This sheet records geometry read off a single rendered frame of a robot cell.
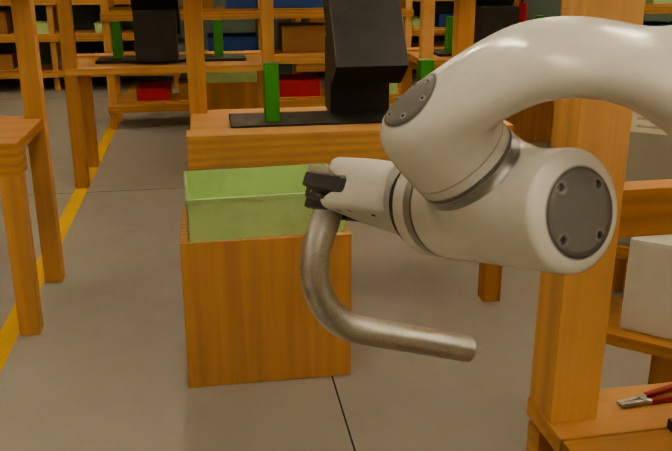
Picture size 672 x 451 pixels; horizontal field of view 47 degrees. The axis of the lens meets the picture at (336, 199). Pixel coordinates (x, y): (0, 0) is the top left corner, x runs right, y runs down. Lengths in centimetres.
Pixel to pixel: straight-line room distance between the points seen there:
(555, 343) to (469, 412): 173
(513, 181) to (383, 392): 270
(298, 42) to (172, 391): 519
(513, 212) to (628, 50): 12
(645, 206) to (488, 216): 96
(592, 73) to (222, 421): 266
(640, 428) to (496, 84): 108
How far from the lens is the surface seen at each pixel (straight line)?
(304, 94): 795
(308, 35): 790
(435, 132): 50
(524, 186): 51
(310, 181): 70
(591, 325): 140
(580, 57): 49
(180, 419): 308
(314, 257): 77
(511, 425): 306
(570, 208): 52
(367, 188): 64
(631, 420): 152
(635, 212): 146
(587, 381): 145
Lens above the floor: 167
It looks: 18 degrees down
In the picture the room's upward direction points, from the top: straight up
